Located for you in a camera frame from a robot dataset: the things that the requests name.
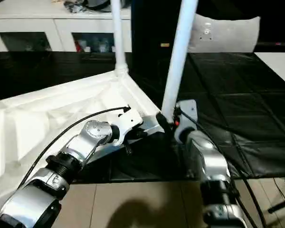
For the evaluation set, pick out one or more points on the white plastic table leg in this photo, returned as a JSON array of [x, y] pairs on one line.
[[118, 35], [178, 52]]

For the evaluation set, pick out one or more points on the white plastic table top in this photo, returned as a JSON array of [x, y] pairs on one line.
[[38, 111]]

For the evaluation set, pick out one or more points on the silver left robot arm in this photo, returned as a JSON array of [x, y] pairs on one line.
[[80, 142]]

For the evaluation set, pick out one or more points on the black cabinet with gold label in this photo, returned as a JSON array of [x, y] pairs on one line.
[[152, 28]]

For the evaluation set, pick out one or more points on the grey pillow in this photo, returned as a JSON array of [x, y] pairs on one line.
[[228, 33]]

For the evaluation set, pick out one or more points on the white flat board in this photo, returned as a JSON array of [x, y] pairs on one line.
[[278, 66]]

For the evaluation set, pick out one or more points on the black clutter on sideboard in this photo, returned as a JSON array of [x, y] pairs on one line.
[[73, 6]]

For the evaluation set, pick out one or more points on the white sideboard cabinet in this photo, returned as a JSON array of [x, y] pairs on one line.
[[38, 23]]

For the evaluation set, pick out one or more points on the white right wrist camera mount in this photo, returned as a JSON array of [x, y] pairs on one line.
[[187, 111]]

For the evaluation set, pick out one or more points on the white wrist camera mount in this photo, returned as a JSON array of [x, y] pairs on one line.
[[187, 111], [128, 123]]

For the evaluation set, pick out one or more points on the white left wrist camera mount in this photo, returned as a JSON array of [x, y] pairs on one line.
[[128, 123]]

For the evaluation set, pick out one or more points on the black metal frame leg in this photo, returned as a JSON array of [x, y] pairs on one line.
[[282, 205]]

